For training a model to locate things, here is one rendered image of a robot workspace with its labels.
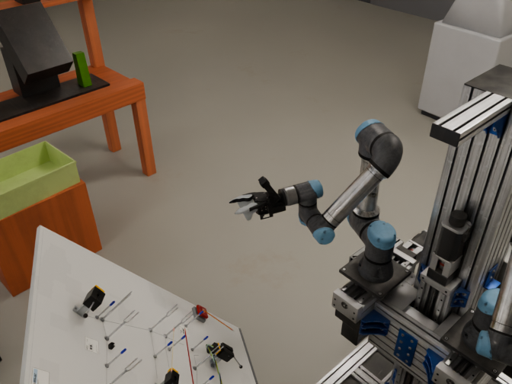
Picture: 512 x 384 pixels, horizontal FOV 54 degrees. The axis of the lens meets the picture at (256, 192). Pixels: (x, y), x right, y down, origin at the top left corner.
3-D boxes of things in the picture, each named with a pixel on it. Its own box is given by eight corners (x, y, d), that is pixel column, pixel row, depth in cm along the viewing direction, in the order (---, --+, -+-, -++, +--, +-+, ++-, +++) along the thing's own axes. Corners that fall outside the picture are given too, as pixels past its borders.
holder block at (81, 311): (65, 324, 146) (84, 305, 144) (75, 302, 157) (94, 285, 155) (78, 334, 148) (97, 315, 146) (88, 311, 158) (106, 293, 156)
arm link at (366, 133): (359, 247, 215) (372, 136, 183) (344, 225, 227) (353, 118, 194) (384, 240, 218) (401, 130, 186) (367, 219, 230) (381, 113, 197)
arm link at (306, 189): (324, 202, 199) (324, 185, 193) (299, 209, 196) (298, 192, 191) (316, 191, 205) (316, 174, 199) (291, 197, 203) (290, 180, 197)
